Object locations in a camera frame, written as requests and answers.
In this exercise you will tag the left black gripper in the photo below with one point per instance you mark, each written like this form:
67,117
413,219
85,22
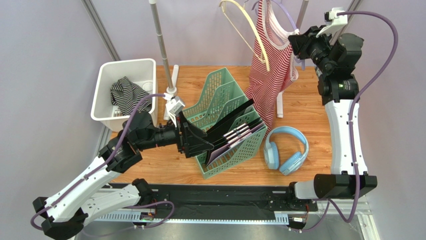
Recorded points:
192,142

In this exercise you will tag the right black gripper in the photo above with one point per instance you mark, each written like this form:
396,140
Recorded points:
301,44

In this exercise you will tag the red white striped tank top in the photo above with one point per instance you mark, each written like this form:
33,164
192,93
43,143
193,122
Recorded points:
265,85

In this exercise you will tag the black white striped tank top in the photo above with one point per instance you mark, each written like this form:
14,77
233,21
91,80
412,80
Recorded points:
125,95

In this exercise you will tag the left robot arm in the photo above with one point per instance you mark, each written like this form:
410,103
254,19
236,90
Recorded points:
67,212

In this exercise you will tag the black folder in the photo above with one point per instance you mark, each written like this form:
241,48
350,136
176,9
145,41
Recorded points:
244,113

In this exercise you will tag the green plastic file organizer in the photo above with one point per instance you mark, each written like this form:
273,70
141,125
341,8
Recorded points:
219,96

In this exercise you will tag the pink booklets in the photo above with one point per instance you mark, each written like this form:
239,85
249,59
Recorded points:
231,139

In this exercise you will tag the left rack pole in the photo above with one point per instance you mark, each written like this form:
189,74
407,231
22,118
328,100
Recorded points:
159,32

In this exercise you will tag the left white rack foot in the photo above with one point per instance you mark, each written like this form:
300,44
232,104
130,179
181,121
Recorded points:
172,77

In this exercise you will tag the white plastic basket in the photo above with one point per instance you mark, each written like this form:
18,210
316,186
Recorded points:
141,72

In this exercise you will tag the blue headphones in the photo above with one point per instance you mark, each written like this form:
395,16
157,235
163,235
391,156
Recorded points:
285,149

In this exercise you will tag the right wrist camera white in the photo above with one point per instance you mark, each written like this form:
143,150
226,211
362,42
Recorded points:
334,22

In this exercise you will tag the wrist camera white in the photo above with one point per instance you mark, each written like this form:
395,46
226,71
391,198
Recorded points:
174,105
334,22

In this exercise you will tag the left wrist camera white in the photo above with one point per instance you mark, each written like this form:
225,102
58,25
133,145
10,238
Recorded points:
174,105

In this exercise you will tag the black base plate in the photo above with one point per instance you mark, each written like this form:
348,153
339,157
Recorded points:
221,203

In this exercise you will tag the aluminium frame rail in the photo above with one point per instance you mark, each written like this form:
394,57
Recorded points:
142,217

